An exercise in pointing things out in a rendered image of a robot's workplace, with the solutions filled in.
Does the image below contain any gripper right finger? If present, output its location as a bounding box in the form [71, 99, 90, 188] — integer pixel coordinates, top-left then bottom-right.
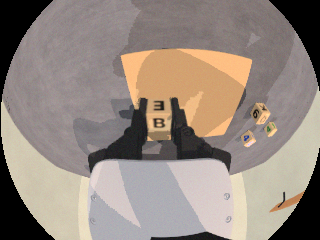
[170, 98, 231, 172]

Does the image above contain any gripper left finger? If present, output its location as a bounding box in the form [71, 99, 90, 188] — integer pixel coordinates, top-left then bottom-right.
[88, 98, 148, 173]

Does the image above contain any tan block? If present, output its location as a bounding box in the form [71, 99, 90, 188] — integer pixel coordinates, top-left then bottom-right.
[240, 130, 256, 147]
[146, 99, 172, 130]
[250, 103, 270, 124]
[264, 122, 277, 136]

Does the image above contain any orange flat mat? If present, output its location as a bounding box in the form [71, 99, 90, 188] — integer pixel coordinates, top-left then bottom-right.
[121, 48, 252, 137]

